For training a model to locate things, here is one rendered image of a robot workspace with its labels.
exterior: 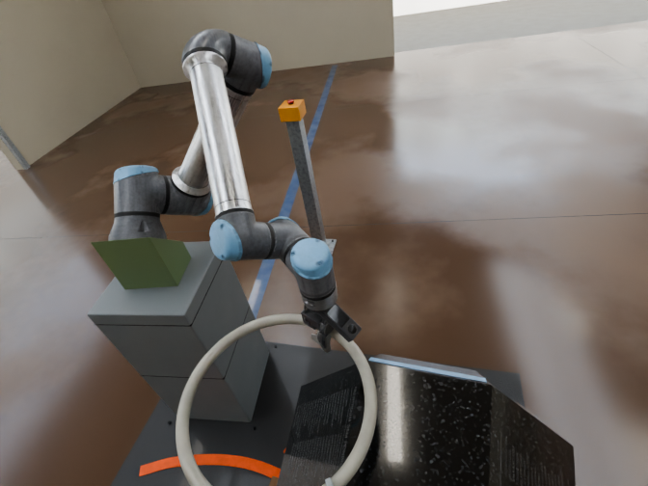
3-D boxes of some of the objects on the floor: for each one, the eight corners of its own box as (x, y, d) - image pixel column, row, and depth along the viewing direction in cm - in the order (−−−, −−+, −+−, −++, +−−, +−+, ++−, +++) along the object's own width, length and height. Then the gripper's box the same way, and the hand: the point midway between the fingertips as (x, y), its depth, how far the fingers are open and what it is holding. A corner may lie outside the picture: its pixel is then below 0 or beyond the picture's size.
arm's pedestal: (165, 428, 186) (64, 325, 132) (202, 343, 224) (134, 235, 169) (258, 435, 177) (192, 327, 123) (281, 344, 214) (236, 231, 160)
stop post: (337, 240, 278) (312, 94, 209) (331, 257, 264) (303, 108, 194) (311, 238, 284) (280, 96, 214) (304, 256, 269) (267, 110, 200)
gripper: (319, 274, 99) (329, 318, 114) (289, 305, 93) (304, 348, 108) (345, 287, 95) (351, 332, 110) (315, 321, 89) (326, 364, 103)
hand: (335, 342), depth 106 cm, fingers closed on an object, 5 cm apart
